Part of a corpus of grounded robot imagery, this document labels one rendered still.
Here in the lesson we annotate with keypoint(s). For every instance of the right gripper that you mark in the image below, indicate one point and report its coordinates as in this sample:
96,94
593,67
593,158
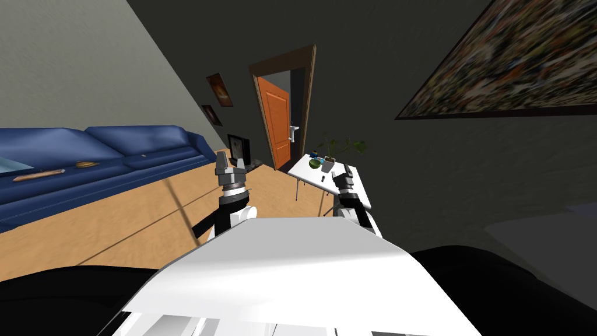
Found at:
343,182

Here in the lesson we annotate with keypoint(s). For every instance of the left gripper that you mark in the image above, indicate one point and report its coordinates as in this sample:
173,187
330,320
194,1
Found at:
232,178

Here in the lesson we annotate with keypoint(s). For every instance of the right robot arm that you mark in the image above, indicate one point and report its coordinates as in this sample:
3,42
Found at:
349,204

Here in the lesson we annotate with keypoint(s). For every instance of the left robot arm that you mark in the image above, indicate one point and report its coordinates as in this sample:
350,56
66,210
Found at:
229,211

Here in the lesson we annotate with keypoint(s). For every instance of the black television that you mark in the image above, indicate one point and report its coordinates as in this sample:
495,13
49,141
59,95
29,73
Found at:
239,148

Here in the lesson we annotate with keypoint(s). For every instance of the white table with plant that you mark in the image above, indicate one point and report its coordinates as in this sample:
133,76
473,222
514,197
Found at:
304,171

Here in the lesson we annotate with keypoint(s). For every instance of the small dark framed picture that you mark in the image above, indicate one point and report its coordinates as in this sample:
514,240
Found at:
211,115

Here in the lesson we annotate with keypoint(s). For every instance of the orange door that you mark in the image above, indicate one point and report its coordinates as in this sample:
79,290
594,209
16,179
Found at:
275,116

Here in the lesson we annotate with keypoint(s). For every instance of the small orange framed picture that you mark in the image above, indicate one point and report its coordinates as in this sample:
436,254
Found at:
219,89

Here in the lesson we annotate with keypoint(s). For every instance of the blue sofa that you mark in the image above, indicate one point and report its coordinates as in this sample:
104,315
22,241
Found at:
140,142

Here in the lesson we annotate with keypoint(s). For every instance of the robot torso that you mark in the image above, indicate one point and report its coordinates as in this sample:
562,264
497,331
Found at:
289,270

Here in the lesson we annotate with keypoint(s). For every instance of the large dark framed picture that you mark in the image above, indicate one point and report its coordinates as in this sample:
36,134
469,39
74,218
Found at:
513,56

